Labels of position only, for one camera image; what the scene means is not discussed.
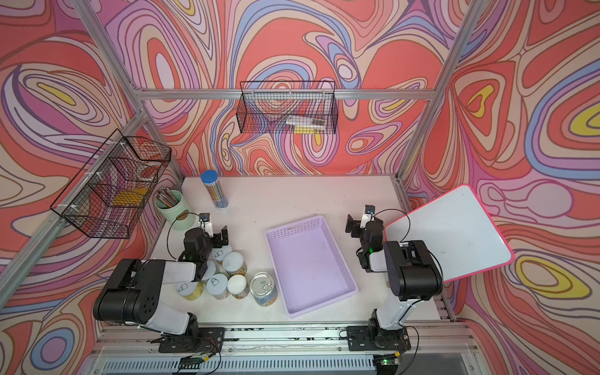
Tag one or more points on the clear tube blue lid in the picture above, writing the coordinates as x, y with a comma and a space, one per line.
210, 179

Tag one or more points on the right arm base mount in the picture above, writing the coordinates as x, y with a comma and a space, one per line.
365, 338

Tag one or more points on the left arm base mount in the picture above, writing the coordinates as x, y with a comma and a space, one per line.
201, 340

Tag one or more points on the aluminium rail front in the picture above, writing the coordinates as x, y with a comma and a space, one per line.
292, 348

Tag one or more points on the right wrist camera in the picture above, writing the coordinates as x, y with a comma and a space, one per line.
367, 215

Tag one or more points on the items in back basket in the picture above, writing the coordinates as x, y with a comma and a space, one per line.
305, 125

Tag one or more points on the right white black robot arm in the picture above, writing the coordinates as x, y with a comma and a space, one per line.
412, 273

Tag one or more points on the silver pull-tab can front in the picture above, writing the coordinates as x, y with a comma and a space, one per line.
217, 286

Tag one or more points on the orange can plastic lid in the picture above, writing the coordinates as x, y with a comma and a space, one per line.
234, 263

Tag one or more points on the white board pink frame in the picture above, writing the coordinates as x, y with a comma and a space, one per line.
457, 229

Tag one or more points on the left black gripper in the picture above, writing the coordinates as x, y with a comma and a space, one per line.
216, 242

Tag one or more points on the black wire basket back wall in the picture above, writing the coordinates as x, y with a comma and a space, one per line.
264, 105

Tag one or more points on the can with white plastic lid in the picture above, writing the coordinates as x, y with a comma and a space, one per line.
238, 286

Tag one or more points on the large blue label can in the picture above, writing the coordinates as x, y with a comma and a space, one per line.
263, 289

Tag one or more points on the purple plastic perforated basket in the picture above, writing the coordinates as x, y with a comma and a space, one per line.
310, 268

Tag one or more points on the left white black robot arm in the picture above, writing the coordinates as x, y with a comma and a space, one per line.
132, 292

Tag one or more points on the green cup with pencils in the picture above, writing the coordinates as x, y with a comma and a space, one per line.
174, 208

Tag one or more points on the black wire basket wall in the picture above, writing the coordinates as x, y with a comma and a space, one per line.
264, 105
107, 197

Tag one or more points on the black wire basket left wall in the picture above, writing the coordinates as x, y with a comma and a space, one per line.
107, 197

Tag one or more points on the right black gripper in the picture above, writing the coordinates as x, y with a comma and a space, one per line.
354, 225

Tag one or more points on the yellow label pull-tab can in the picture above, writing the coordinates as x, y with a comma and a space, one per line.
190, 290

